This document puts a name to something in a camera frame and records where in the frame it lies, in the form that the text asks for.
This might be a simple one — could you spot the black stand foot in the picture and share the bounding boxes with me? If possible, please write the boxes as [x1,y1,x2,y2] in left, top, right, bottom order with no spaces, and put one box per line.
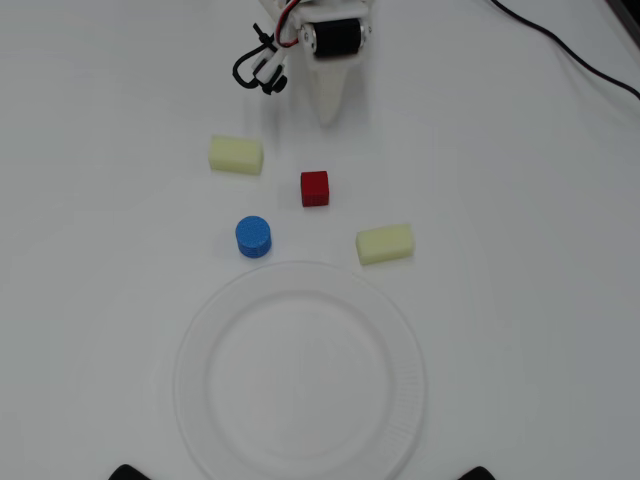
[108,464,152,480]
[458,465,505,480]

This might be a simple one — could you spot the red cube block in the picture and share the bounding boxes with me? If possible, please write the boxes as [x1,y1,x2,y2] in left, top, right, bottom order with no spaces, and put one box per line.
[300,170,331,208]

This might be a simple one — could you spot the pale yellow foam block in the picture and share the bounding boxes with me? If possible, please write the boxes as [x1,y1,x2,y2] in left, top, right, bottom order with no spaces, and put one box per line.
[355,223,416,267]
[207,134,265,177]

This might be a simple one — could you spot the thin black cable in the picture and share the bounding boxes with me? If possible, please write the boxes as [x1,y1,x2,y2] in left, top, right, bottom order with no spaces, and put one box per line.
[489,0,640,101]

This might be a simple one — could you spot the red and white wires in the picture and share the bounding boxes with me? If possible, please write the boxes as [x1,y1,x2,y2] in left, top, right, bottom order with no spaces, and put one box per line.
[276,0,306,50]

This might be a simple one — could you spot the blue cylinder block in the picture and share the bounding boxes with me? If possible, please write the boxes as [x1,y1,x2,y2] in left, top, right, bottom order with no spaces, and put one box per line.
[234,215,274,260]

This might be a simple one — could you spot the white disposable plate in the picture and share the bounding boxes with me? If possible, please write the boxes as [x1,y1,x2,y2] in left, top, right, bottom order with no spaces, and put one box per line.
[172,259,429,480]

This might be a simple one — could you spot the black looped cable white clip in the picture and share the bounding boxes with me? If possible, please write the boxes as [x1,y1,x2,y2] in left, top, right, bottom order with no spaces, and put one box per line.
[231,21,288,97]

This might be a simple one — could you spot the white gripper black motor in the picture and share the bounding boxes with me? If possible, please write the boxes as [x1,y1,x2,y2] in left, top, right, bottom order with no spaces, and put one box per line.
[258,0,374,126]

